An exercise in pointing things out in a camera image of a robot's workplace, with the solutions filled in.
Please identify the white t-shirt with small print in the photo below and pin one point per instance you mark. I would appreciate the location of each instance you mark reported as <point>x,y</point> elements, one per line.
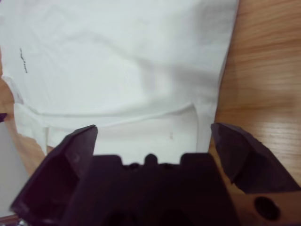
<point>117,58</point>

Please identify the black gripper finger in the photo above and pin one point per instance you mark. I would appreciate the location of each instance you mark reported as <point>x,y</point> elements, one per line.
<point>249,164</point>
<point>58,176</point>

